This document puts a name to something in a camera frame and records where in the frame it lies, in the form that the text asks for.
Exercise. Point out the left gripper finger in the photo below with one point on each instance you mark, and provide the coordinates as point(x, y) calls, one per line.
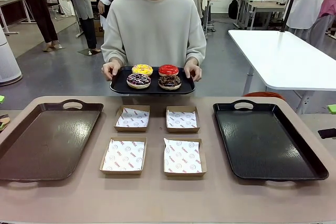
point(2, 127)
point(1, 99)

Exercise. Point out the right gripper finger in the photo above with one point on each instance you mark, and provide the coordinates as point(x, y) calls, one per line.
point(328, 133)
point(332, 109)

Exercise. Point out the kraft cardboard donut box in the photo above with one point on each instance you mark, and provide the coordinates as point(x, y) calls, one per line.
point(182, 130)
point(131, 129)
point(120, 172)
point(183, 174)

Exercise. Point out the chocolate donut colourful sprinkles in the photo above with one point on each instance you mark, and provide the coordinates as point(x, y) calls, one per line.
point(132, 81)

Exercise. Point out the yellow frosted sprinkle donut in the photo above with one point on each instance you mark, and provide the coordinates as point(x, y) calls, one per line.
point(143, 69)

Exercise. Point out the small black serving tray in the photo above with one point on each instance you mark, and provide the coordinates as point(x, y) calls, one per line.
point(155, 90)

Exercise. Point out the chocolate donut brown sprinkles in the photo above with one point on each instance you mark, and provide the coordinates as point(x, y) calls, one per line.
point(165, 83)

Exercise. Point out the red glazed donut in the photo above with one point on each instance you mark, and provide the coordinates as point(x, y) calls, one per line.
point(168, 70)

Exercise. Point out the person's left forearm beige sleeve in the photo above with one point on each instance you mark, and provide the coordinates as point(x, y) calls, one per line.
point(195, 51)

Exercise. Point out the person's right forearm beige sleeve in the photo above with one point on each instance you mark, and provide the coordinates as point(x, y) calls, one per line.
point(113, 51)

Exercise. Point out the person's right hand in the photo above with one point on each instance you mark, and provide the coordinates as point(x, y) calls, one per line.
point(110, 69)

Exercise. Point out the person's left hand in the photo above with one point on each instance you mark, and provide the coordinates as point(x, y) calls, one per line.
point(194, 69)

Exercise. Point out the white cylindrical air purifier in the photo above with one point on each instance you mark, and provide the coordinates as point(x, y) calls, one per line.
point(8, 61)

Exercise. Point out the white table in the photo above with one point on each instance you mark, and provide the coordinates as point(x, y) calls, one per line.
point(288, 58)

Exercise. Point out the orange stool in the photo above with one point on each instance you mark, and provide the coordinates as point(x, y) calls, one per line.
point(262, 95)

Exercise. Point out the grey skirt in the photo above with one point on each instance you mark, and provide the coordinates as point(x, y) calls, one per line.
point(317, 32)

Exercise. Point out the person white blouse black trousers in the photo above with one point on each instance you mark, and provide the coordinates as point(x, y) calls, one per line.
point(43, 16)

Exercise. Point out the pink garment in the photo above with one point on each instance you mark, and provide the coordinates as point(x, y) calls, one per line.
point(328, 9)

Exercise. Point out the black pole stand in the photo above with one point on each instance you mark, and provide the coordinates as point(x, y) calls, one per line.
point(290, 1)

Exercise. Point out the brown cardboard floor box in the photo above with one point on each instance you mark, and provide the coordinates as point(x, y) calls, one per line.
point(99, 28)

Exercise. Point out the grey background desk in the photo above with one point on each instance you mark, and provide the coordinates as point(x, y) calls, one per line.
point(262, 7)

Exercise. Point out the grey apron mannequin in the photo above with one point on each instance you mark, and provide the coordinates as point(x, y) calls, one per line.
point(84, 3)

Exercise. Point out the black backpack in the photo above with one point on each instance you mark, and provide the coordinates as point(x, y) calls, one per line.
point(233, 9)

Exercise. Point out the small background side table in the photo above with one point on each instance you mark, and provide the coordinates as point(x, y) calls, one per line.
point(210, 11)

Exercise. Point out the person torso beige sweater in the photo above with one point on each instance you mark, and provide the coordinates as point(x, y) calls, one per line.
point(153, 30)

